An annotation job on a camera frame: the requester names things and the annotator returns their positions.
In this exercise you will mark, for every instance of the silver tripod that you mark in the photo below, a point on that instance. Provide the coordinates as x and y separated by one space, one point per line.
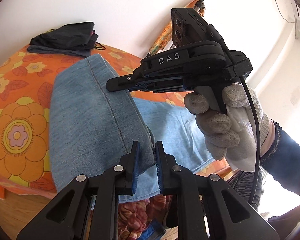
198 5

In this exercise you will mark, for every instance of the right forearm dark sleeve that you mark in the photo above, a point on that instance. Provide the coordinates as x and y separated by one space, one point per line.
282 160

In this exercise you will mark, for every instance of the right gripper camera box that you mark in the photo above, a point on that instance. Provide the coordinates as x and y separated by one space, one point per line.
187 26

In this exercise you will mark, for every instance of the right gloved hand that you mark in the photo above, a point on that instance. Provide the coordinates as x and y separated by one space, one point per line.
232 135

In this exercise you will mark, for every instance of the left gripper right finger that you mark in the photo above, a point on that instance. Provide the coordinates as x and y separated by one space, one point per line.
208 208

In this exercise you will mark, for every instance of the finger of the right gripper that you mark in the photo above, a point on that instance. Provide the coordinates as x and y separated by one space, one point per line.
158 87
126 82

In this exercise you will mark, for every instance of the zebra striped trousers leg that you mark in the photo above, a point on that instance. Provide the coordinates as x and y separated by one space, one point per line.
242 182

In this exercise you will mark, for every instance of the black folded clothes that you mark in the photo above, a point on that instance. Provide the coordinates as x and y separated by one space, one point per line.
76 39

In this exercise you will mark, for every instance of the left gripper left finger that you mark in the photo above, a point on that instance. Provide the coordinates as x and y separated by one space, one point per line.
65 217

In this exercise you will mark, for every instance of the blue denim pants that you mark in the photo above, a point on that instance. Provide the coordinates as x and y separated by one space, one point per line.
90 129

